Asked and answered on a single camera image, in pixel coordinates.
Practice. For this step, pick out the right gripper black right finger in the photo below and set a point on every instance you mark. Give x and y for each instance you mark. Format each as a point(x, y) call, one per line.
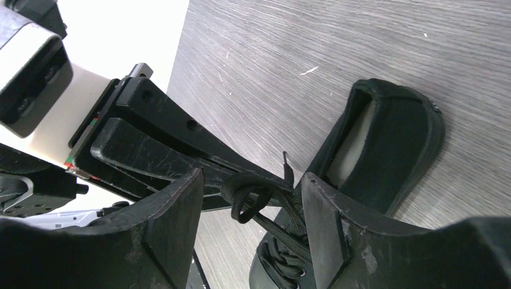
point(353, 246)

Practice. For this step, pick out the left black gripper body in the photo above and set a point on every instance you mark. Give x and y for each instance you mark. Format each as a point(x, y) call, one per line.
point(81, 162)

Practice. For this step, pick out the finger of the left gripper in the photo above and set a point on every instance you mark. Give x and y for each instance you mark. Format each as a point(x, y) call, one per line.
point(146, 107)
point(121, 145)

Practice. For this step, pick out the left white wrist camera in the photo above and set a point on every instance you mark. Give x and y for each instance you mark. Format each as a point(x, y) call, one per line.
point(35, 67)

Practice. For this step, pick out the black canvas shoe with laces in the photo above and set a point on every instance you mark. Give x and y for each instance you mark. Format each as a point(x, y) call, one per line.
point(380, 148)

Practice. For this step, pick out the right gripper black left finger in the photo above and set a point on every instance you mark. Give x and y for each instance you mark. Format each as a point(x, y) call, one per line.
point(149, 244)

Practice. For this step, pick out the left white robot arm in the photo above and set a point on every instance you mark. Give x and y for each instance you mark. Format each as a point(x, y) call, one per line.
point(34, 180)

